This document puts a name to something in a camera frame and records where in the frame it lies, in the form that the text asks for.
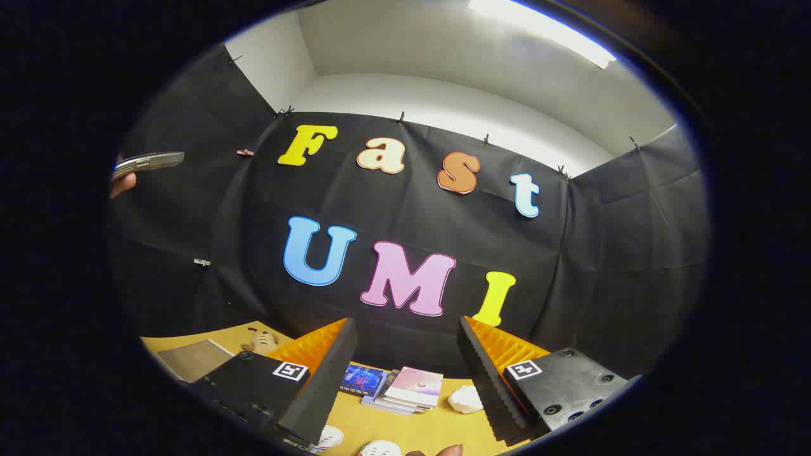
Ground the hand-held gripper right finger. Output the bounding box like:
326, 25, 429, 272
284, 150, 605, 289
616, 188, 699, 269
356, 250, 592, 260
457, 315, 642, 444

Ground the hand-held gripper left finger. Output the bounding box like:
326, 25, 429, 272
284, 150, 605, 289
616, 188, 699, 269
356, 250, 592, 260
190, 318, 359, 447

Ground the beige fabric storage box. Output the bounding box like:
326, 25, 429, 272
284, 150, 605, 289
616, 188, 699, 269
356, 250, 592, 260
155, 339, 236, 384

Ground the white plush toy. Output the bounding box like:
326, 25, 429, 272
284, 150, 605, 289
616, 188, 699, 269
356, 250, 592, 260
447, 384, 484, 415

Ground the blue cover book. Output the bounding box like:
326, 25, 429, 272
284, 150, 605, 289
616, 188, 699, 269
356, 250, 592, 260
340, 364, 389, 398

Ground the pale blue book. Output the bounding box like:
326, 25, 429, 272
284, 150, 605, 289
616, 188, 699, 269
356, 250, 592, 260
361, 394, 426, 416

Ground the dark spine book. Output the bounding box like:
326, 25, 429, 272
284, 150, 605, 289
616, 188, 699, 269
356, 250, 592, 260
367, 380, 437, 412

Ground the tan plush dog toy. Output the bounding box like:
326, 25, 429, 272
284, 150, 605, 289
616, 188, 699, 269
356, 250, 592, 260
240, 327, 280, 355

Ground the pink cover book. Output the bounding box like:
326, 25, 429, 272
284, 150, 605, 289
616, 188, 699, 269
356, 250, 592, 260
383, 367, 444, 409

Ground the black backdrop cloth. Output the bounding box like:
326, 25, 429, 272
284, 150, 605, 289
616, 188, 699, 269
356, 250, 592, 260
108, 44, 710, 381

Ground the smartphone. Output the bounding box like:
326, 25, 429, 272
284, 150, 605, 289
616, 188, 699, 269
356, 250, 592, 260
113, 151, 185, 182

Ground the ceiling light panel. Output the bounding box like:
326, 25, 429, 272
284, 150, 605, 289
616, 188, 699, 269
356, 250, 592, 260
468, 0, 617, 70

